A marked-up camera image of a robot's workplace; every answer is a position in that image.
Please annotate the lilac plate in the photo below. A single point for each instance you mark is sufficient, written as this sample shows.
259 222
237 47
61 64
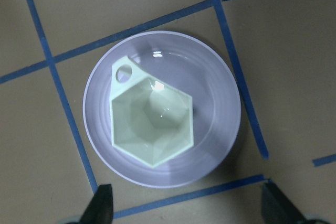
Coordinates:
189 65

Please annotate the white faceted cup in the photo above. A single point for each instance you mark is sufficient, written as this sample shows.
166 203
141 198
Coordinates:
151 120

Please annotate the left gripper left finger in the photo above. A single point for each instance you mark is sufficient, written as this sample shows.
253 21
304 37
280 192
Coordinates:
100 208

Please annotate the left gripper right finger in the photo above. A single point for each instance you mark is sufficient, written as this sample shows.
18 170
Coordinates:
276 207

